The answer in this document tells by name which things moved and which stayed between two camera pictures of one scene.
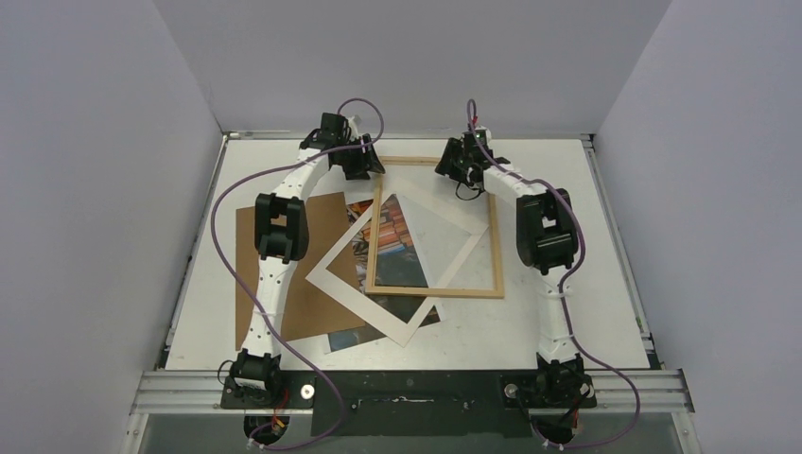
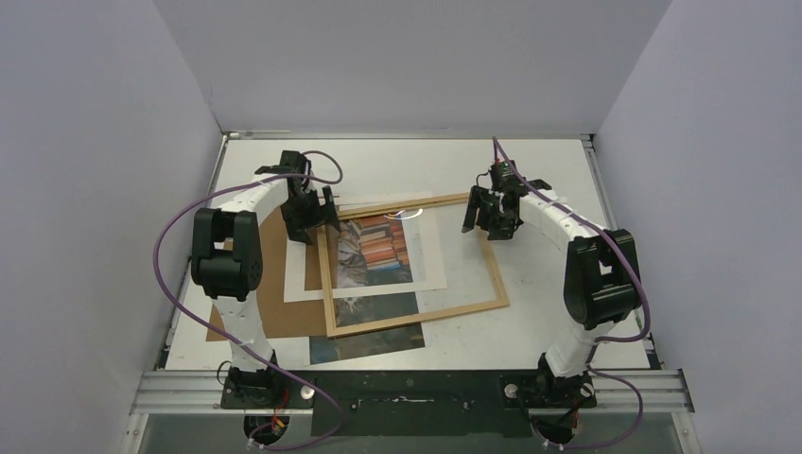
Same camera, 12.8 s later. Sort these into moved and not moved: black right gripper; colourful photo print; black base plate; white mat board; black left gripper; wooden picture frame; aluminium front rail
Moved: black left gripper; wooden picture frame; black right gripper; colourful photo print; white mat board
Not moved: black base plate; aluminium front rail
